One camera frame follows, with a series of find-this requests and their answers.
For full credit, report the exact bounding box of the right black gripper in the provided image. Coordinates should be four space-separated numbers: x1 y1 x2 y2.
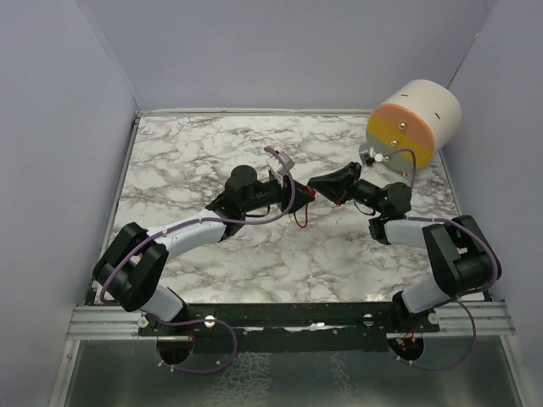
308 163 385 215

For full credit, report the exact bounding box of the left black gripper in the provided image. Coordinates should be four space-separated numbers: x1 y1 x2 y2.
241 172 314 214

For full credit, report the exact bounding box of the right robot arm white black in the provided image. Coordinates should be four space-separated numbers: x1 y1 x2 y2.
308 162 501 332

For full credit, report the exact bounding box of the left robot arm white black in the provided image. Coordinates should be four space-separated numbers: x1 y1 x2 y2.
92 165 316 335

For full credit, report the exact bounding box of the cylindrical drawer box pastel front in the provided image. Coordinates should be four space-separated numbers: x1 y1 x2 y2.
366 79 462 174

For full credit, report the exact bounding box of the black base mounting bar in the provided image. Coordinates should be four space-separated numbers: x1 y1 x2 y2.
138 300 439 353

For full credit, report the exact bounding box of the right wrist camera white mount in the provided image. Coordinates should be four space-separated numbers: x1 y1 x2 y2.
358 143 384 168

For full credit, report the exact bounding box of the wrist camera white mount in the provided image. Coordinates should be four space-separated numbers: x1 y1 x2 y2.
265 148 294 186
358 143 384 168

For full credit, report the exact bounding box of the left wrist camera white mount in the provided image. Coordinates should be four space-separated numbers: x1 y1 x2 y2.
265 148 294 186

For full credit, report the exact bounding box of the right aluminium extrusion rail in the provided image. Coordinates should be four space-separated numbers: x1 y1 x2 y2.
435 301 516 337

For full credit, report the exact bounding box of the aluminium extrusion rail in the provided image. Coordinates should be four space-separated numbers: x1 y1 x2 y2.
435 301 516 337
67 306 142 341

